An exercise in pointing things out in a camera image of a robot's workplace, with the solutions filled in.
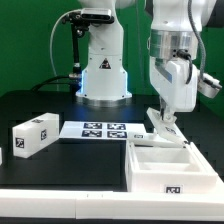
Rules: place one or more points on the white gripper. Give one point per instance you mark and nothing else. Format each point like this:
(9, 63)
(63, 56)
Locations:
(169, 78)

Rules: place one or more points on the white door panel with pegs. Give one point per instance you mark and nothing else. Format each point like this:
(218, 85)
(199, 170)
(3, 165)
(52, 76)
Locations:
(166, 130)

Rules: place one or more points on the white cabinet body box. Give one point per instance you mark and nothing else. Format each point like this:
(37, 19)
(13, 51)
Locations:
(168, 170)

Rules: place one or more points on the white door panel with knob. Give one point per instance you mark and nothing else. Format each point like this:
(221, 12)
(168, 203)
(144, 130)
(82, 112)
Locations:
(150, 139)

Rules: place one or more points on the white cabinet top block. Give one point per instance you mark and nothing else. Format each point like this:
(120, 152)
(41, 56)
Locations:
(35, 134)

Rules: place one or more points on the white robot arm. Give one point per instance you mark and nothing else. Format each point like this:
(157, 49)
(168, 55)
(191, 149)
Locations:
(174, 43)

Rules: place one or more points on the white L-shaped fence frame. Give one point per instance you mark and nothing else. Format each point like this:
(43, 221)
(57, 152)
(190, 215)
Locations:
(113, 205)

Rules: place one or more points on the white marker base sheet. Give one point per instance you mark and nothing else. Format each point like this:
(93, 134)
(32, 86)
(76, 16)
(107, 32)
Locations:
(99, 130)

